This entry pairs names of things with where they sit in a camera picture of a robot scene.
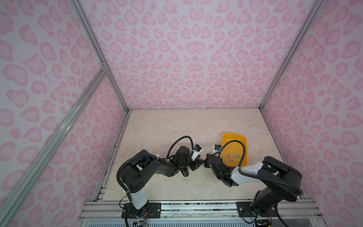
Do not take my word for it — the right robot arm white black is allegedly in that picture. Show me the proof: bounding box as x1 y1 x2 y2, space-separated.
204 155 303 216

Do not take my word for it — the black stapler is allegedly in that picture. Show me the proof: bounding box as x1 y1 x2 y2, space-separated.
180 167 189 177

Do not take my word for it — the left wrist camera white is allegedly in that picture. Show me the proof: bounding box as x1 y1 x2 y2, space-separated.
191 144 204 161

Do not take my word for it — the aluminium frame rail right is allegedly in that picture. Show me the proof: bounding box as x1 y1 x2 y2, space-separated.
259 0 325 112

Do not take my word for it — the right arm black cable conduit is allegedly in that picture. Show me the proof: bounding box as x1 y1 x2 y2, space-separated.
219 139 304 227

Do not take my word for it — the aluminium frame rail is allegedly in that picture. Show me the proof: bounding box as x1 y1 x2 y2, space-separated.
259 0 325 112
1 1 124 227

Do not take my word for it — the aluminium frame rail left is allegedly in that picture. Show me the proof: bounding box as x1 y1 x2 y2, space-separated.
1 1 124 227

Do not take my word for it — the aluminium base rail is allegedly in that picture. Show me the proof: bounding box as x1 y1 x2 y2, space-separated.
76 200 326 227

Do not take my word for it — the yellow plastic tray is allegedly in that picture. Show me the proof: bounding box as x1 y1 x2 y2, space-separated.
220 132 248 167

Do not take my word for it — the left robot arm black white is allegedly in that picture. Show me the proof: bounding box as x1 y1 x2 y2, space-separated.
116 144 204 218

